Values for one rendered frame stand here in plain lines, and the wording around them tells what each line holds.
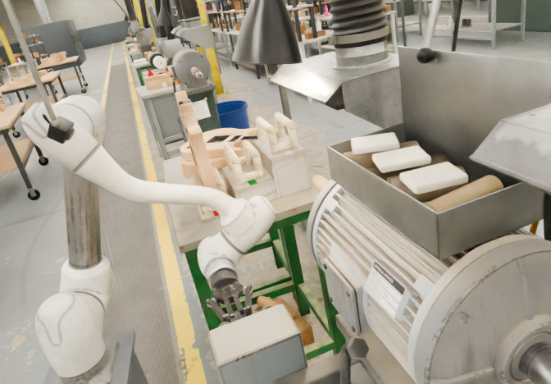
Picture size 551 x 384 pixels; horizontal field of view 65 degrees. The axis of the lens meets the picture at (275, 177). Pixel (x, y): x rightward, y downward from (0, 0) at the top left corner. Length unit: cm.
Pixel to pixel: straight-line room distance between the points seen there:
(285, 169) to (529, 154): 133
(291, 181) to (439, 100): 109
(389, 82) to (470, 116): 20
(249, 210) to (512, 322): 85
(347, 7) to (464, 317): 54
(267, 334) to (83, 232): 82
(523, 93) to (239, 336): 61
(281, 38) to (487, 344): 57
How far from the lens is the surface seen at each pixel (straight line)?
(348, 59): 84
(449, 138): 70
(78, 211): 146
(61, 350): 148
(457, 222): 52
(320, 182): 101
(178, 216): 180
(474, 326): 55
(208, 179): 158
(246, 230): 127
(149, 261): 345
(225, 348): 85
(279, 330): 85
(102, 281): 158
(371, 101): 79
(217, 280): 121
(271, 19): 82
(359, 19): 82
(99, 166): 122
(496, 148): 44
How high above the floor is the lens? 169
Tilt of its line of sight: 23 degrees down
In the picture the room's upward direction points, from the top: 12 degrees counter-clockwise
